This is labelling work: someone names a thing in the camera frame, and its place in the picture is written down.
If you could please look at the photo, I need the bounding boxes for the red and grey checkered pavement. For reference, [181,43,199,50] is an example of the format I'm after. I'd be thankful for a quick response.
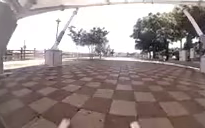
[0,59,205,128]

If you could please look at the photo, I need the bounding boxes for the robot's own part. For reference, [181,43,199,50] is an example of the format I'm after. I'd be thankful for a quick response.
[57,117,72,128]
[129,120,141,128]

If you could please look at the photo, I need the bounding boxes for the railing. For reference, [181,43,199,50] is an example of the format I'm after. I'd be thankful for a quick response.
[3,48,46,62]

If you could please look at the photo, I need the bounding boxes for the small tree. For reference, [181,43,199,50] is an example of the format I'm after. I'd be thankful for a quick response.
[67,25,115,60]

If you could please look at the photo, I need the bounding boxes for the lamp pole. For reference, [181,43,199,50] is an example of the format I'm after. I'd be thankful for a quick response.
[55,17,62,42]

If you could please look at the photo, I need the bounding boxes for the pale concrete path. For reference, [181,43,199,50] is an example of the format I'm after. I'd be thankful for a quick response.
[3,58,46,71]

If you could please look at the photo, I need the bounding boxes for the white canopy shelter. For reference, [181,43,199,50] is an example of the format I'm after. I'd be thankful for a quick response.
[0,0,205,76]

